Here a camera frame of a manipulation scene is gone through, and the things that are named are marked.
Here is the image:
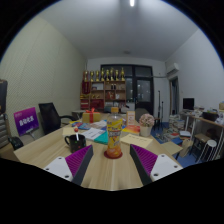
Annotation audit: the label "white round stool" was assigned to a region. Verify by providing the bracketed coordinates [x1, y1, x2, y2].
[199, 139, 218, 163]

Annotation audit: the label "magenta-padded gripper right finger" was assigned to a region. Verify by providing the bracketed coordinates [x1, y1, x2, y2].
[129, 143, 184, 187]

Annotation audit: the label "teal book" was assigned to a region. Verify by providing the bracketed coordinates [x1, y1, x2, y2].
[93, 130, 110, 146]

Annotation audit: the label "purple sign board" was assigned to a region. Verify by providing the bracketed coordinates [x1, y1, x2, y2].
[13, 106, 40, 137]

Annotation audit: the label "grey striped cushion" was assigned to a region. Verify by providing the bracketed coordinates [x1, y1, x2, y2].
[0, 113, 10, 149]

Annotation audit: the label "pile of books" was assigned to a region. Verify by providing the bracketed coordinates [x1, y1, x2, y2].
[163, 114, 193, 143]

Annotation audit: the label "black office chair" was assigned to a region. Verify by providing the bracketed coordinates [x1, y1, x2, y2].
[38, 102, 79, 136]

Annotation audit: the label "black-framed glass door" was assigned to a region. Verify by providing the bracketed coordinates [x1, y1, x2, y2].
[100, 64, 155, 116]

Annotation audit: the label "black computer monitor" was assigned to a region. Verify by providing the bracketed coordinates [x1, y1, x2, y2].
[182, 97, 195, 111]

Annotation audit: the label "dark grey bag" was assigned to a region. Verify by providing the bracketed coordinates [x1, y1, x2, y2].
[0, 79, 8, 116]

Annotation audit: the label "yellow notepad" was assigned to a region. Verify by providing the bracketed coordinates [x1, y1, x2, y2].
[120, 133, 154, 150]

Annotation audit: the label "white book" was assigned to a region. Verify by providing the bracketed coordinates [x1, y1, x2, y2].
[80, 127, 107, 142]

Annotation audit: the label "pink flowers in white pot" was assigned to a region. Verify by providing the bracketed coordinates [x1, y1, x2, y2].
[138, 113, 156, 138]

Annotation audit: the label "wooden side desk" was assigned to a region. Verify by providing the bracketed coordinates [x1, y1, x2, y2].
[179, 111, 224, 136]

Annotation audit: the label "flat round red coaster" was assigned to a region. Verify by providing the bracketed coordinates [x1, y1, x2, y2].
[103, 149, 124, 160]

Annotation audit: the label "yellow gift box, red ribbon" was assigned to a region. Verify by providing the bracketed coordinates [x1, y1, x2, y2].
[81, 107, 102, 124]

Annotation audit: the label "red lollipop with white stick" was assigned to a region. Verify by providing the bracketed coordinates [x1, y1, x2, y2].
[73, 127, 81, 142]

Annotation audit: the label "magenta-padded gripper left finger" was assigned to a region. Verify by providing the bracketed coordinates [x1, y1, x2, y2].
[43, 144, 95, 186]

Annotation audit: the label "orange standing card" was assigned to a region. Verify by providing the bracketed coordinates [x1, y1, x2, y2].
[126, 110, 137, 126]

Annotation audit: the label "black chair backrest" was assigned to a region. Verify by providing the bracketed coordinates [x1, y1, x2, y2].
[8, 135, 25, 151]

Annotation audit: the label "white wall air conditioner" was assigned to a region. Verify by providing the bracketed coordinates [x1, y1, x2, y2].
[166, 62, 180, 77]

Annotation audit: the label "grey chair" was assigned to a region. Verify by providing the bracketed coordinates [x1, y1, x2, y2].
[134, 107, 150, 123]

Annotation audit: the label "wooden shelf unit with trophies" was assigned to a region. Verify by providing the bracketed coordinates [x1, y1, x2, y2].
[79, 67, 128, 113]

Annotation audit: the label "orange book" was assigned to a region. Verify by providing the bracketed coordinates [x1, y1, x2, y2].
[122, 124, 141, 135]

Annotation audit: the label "black mug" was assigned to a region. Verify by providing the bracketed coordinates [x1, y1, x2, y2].
[64, 133, 87, 154]

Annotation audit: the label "blue printed book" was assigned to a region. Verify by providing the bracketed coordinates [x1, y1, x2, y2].
[70, 121, 91, 131]

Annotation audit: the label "white paper sheets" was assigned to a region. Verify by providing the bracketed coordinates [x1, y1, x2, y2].
[91, 119, 108, 130]

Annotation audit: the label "yellow-labelled orange-capped drink bottle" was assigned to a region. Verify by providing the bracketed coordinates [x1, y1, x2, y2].
[105, 106, 124, 159]

